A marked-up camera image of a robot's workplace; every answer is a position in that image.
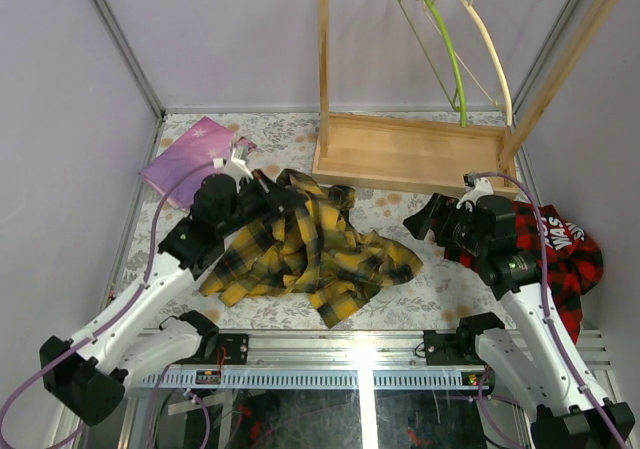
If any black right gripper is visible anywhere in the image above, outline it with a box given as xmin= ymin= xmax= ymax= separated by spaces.
xmin=402 ymin=193 xmax=488 ymax=256

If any yellow plaid shirt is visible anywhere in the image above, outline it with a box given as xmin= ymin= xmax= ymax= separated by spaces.
xmin=199 ymin=169 xmax=423 ymax=328

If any red black plaid shirt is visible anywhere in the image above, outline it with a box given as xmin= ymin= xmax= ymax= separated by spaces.
xmin=444 ymin=200 xmax=604 ymax=344

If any cream clothes hanger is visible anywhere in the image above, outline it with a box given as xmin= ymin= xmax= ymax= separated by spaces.
xmin=424 ymin=0 xmax=514 ymax=127

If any green clothes hanger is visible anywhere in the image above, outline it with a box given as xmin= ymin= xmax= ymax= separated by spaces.
xmin=396 ymin=0 xmax=468 ymax=128

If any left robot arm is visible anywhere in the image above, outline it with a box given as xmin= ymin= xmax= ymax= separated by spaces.
xmin=39 ymin=170 xmax=306 ymax=426

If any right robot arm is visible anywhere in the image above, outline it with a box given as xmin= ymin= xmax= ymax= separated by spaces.
xmin=403 ymin=194 xmax=636 ymax=448

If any wooden clothes rack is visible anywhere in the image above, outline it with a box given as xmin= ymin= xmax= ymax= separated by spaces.
xmin=312 ymin=0 xmax=619 ymax=195

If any purple folded cloth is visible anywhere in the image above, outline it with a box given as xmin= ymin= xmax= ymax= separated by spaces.
xmin=141 ymin=117 xmax=256 ymax=210

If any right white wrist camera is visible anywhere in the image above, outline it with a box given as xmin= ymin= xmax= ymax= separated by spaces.
xmin=456 ymin=172 xmax=494 ymax=212

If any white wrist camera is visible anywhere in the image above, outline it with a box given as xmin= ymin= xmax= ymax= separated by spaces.
xmin=212 ymin=145 xmax=253 ymax=184
xmin=456 ymin=172 xmax=494 ymax=212

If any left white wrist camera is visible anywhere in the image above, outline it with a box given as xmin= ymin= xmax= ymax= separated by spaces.
xmin=212 ymin=145 xmax=253 ymax=184

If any aluminium mounting rail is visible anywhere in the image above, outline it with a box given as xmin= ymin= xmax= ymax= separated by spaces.
xmin=74 ymin=326 xmax=611 ymax=390

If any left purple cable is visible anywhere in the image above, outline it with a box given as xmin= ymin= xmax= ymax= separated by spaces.
xmin=0 ymin=161 xmax=221 ymax=449

